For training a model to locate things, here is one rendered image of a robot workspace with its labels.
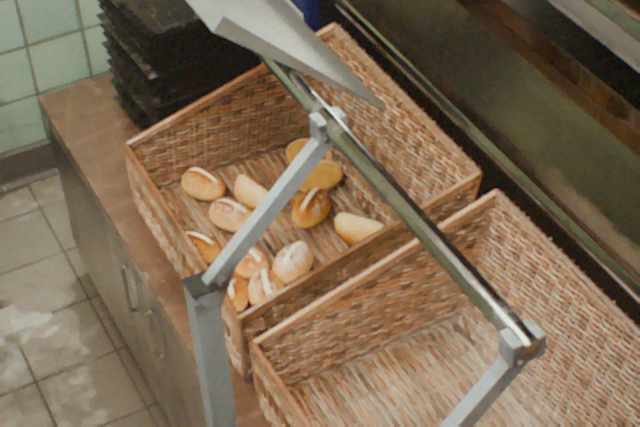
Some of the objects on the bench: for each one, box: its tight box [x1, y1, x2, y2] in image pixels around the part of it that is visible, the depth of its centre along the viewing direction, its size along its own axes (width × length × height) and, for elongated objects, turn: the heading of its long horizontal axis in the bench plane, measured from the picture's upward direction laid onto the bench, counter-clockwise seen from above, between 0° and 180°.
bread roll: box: [227, 271, 249, 313], centre depth 233 cm, size 10×7×6 cm, turn 16°
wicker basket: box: [250, 190, 640, 427], centre depth 197 cm, size 49×56×28 cm
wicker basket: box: [123, 23, 482, 381], centre depth 239 cm, size 49×56×28 cm
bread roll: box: [335, 211, 384, 245], centre depth 244 cm, size 6×10×7 cm
